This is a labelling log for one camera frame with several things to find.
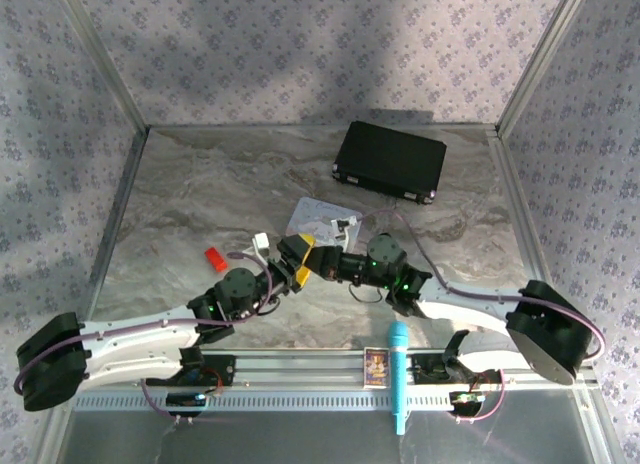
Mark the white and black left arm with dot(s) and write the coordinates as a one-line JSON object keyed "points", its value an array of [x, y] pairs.
{"points": [[130, 349]]}

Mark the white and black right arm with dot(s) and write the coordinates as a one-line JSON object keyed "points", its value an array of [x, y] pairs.
{"points": [[545, 329]]}

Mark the small red plastic block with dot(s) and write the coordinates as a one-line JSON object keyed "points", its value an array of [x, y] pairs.
{"points": [[215, 259]]}

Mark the white small adapter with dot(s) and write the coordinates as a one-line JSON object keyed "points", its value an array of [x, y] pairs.
{"points": [[261, 242]]}

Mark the black hard case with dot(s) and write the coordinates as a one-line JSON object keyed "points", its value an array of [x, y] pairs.
{"points": [[392, 159]]}

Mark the blue toy microphone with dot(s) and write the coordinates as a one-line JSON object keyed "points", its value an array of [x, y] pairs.
{"points": [[398, 364]]}

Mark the small playing card box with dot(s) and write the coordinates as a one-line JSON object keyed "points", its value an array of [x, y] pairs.
{"points": [[376, 368]]}

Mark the small black circuit module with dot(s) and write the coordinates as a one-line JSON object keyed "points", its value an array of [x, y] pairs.
{"points": [[186, 400]]}

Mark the small green circuit board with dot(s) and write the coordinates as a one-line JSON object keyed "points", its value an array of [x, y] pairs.
{"points": [[467, 398]]}

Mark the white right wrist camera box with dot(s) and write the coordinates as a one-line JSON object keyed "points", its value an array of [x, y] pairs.
{"points": [[343, 230]]}

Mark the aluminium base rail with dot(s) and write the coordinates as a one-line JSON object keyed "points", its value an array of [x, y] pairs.
{"points": [[300, 366]]}

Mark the aluminium table edge rail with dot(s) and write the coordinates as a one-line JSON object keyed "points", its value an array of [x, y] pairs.
{"points": [[117, 219], [517, 209]]}

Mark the aluminium frame post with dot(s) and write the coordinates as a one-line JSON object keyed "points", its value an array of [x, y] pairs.
{"points": [[102, 59], [542, 59]]}

